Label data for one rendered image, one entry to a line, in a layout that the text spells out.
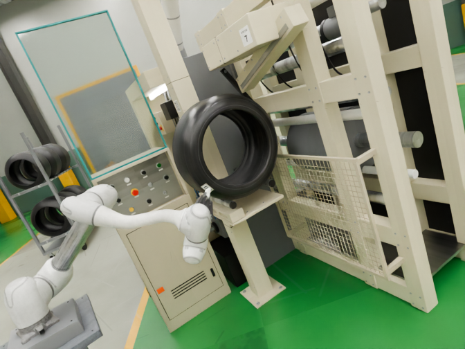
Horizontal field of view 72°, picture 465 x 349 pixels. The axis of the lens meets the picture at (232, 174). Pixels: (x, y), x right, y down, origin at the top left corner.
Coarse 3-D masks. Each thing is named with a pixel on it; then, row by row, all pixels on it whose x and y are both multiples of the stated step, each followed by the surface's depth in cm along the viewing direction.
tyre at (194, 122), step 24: (216, 96) 173; (240, 96) 177; (192, 120) 166; (240, 120) 206; (264, 120) 181; (192, 144) 164; (264, 144) 203; (192, 168) 167; (240, 168) 209; (264, 168) 184; (216, 192) 174; (240, 192) 179
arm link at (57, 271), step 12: (96, 192) 156; (108, 192) 162; (108, 204) 160; (72, 228) 168; (84, 228) 165; (72, 240) 168; (84, 240) 171; (60, 252) 171; (72, 252) 171; (48, 264) 175; (60, 264) 173; (72, 264) 185; (36, 276) 173; (48, 276) 173; (60, 276) 174; (72, 276) 189; (60, 288) 178
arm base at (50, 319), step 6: (48, 312) 167; (48, 318) 165; (54, 318) 167; (36, 324) 160; (42, 324) 161; (48, 324) 163; (54, 324) 164; (18, 330) 167; (24, 330) 158; (30, 330) 159; (36, 330) 159; (42, 330) 161; (24, 336) 158; (30, 336) 157; (24, 342) 155
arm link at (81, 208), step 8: (88, 192) 155; (64, 200) 147; (72, 200) 146; (80, 200) 147; (88, 200) 148; (96, 200) 151; (64, 208) 146; (72, 208) 144; (80, 208) 144; (88, 208) 144; (96, 208) 145; (72, 216) 145; (80, 216) 144; (88, 216) 144; (88, 224) 148
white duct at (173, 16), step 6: (162, 0) 221; (168, 0) 220; (174, 0) 221; (162, 6) 226; (168, 6) 223; (174, 6) 224; (168, 12) 226; (174, 12) 227; (168, 18) 229; (174, 18) 230; (174, 24) 233; (180, 24) 237; (174, 30) 236; (180, 30) 240; (174, 36) 239; (180, 36) 242; (180, 42) 245; (180, 48) 249
